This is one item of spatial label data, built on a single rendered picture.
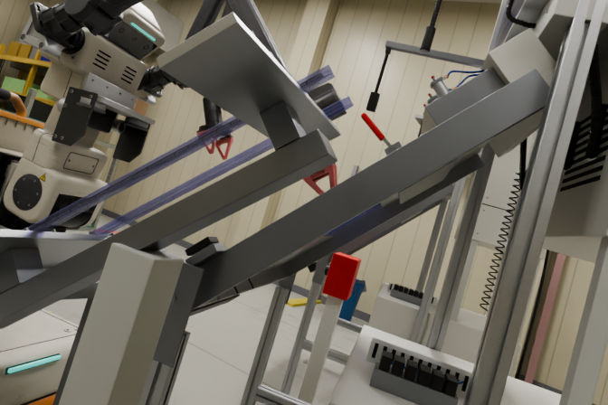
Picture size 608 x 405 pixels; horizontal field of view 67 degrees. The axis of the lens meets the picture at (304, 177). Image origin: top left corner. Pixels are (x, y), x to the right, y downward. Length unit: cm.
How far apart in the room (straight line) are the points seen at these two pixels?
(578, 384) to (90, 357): 68
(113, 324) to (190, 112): 604
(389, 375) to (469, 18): 473
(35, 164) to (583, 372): 138
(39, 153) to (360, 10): 475
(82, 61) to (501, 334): 125
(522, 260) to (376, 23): 502
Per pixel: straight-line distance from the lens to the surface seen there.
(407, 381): 97
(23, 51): 877
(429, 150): 80
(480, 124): 82
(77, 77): 155
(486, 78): 88
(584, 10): 87
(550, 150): 80
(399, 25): 555
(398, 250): 485
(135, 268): 53
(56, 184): 147
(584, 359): 86
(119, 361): 55
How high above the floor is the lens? 91
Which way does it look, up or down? 4 degrees up
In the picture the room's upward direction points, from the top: 17 degrees clockwise
